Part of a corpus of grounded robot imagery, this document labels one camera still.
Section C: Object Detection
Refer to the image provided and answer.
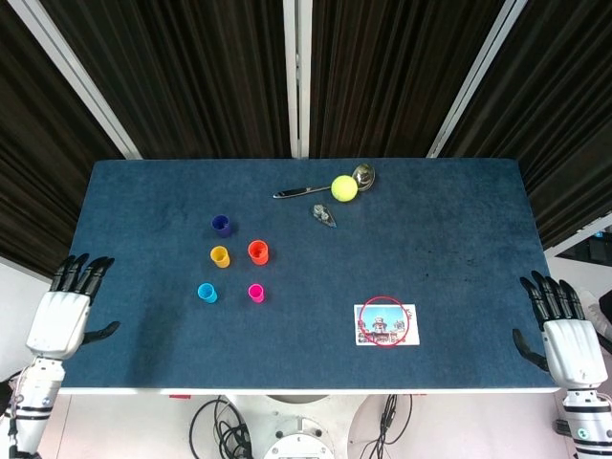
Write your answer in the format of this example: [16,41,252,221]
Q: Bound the building photo postcard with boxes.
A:
[353,303,421,346]

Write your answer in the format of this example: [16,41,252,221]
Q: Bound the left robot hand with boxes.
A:
[26,252,120,361]

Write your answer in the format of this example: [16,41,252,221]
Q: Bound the blue table cloth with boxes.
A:
[59,158,561,391]

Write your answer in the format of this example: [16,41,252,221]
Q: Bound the black cable bundle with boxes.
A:
[358,394,413,459]
[188,395,254,459]

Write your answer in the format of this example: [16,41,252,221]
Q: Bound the dark blue plastic cup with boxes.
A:
[210,214,234,239]

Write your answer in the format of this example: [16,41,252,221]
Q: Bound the white frame post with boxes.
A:
[8,0,143,161]
[426,0,530,159]
[282,0,313,160]

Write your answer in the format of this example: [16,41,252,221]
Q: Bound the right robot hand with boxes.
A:
[512,271,607,389]

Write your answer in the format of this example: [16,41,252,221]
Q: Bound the metal spoon with black handle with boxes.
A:
[273,163,377,200]

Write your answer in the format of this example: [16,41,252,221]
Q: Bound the yellow tennis ball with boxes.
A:
[330,174,360,204]

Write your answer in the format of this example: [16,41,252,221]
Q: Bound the orange plastic cup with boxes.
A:
[247,239,270,266]

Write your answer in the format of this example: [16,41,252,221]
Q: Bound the black device with blue light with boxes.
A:
[557,229,612,262]

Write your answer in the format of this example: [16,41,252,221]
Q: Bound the dark pleated curtain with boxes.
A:
[309,0,503,159]
[40,0,293,160]
[0,0,128,281]
[439,0,612,250]

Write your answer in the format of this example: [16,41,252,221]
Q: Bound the thin red ring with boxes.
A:
[358,295,413,349]

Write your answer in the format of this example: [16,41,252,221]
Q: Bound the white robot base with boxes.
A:
[224,394,369,459]

